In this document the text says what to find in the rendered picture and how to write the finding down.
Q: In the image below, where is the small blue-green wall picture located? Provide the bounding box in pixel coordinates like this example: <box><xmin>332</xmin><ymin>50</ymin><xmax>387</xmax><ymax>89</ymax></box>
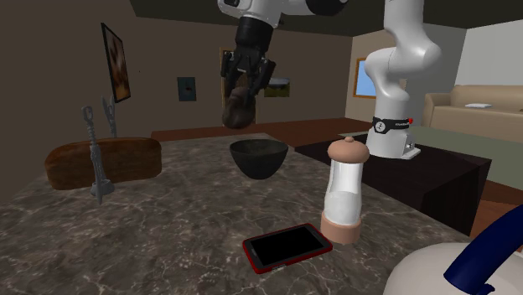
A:
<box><xmin>176</xmin><ymin>75</ymin><xmax>198</xmax><ymax>103</ymax></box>

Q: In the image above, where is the beige sofa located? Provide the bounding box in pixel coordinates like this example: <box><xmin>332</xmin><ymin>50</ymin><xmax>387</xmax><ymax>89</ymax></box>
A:
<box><xmin>420</xmin><ymin>84</ymin><xmax>523</xmax><ymax>144</ymax></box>

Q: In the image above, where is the large dark-framed wall picture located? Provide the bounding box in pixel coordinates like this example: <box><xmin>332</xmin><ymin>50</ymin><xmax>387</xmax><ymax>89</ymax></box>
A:
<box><xmin>100</xmin><ymin>22</ymin><xmax>132</xmax><ymax>105</ymax></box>

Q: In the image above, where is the brown potato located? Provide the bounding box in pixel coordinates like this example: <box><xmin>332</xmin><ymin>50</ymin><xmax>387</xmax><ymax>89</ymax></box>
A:
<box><xmin>221</xmin><ymin>79</ymin><xmax>258</xmax><ymax>130</ymax></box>

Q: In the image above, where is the brown bread loaf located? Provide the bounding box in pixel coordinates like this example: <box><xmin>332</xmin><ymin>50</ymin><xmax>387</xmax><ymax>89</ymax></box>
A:
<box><xmin>44</xmin><ymin>137</ymin><xmax>163</xmax><ymax>192</ymax></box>

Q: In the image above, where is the clear salt grinder, tan cap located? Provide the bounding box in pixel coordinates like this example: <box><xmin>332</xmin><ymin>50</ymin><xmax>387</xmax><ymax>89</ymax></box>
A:
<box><xmin>319</xmin><ymin>136</ymin><xmax>371</xmax><ymax>246</ymax></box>

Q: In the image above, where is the white kettle, blue handle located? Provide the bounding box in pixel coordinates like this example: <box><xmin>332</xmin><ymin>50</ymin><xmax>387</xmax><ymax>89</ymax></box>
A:
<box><xmin>381</xmin><ymin>204</ymin><xmax>523</xmax><ymax>295</ymax></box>

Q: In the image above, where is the window with wooden frame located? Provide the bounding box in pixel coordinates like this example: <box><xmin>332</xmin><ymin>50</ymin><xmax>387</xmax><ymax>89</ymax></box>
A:
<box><xmin>352</xmin><ymin>57</ymin><xmax>378</xmax><ymax>101</ymax></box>

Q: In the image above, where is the landscape wall picture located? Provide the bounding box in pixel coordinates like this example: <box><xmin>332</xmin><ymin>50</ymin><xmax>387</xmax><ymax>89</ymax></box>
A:
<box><xmin>262</xmin><ymin>76</ymin><xmax>292</xmax><ymax>99</ymax></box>

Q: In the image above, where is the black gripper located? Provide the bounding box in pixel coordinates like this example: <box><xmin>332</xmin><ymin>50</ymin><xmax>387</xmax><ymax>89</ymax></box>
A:
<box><xmin>220</xmin><ymin>15</ymin><xmax>277</xmax><ymax>99</ymax></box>

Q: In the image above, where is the dark robot stand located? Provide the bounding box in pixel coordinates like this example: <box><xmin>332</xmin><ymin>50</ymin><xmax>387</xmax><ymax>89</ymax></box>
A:
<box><xmin>293</xmin><ymin>132</ymin><xmax>494</xmax><ymax>238</ymax></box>

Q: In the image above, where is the grey corkscrew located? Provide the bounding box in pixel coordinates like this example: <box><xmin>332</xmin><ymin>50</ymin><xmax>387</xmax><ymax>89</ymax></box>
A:
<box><xmin>80</xmin><ymin>105</ymin><xmax>116</xmax><ymax>205</ymax></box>

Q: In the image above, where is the dark bowl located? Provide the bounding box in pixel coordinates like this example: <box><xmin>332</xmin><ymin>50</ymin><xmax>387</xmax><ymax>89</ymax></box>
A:
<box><xmin>228</xmin><ymin>138</ymin><xmax>290</xmax><ymax>181</ymax></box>

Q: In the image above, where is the red phone, black screen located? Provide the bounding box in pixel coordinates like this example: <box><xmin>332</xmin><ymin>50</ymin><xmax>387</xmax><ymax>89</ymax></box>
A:
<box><xmin>241</xmin><ymin>221</ymin><xmax>334</xmax><ymax>276</ymax></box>

